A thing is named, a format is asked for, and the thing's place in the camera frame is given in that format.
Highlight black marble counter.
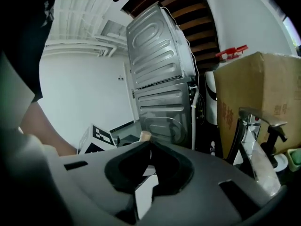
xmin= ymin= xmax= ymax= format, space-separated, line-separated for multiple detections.
xmin=277 ymin=168 xmax=301 ymax=193

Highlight chrome faucet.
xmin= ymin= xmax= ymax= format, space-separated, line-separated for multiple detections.
xmin=226 ymin=106 xmax=289 ymax=198

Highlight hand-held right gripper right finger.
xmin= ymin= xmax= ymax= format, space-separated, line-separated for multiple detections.
xmin=138 ymin=141 xmax=288 ymax=226

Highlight white ceiling pipes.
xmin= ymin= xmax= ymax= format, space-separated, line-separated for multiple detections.
xmin=44 ymin=31 xmax=129 ymax=57

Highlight white appliance with black stripe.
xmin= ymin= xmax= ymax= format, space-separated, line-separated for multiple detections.
xmin=204 ymin=71 xmax=219 ymax=127

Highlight large open cardboard box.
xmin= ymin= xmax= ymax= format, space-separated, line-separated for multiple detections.
xmin=213 ymin=51 xmax=301 ymax=160

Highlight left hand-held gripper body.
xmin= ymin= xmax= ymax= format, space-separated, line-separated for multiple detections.
xmin=77 ymin=123 xmax=119 ymax=155

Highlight red plastic hanger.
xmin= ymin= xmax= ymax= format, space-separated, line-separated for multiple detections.
xmin=215 ymin=44 xmax=249 ymax=63

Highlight person's left forearm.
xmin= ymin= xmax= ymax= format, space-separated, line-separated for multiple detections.
xmin=19 ymin=101 xmax=79 ymax=157

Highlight person's black clothing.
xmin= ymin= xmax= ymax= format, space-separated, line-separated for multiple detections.
xmin=0 ymin=0 xmax=62 ymax=103

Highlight silver refrigerator back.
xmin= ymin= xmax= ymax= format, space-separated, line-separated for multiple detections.
xmin=125 ymin=0 xmax=200 ymax=151

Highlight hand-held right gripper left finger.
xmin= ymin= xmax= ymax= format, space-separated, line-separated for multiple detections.
xmin=58 ymin=141 xmax=156 ymax=226

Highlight white round holder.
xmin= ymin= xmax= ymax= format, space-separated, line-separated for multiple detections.
xmin=273 ymin=153 xmax=289 ymax=173

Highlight small pale round object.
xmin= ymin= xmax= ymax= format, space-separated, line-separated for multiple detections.
xmin=139 ymin=130 xmax=153 ymax=143

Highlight white door frame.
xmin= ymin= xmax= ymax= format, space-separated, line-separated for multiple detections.
xmin=123 ymin=61 xmax=141 ymax=125

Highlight grey drain hose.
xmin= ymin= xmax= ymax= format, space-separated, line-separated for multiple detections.
xmin=190 ymin=85 xmax=200 ymax=151

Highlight green soap dish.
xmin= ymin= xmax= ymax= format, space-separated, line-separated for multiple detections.
xmin=286 ymin=148 xmax=301 ymax=173

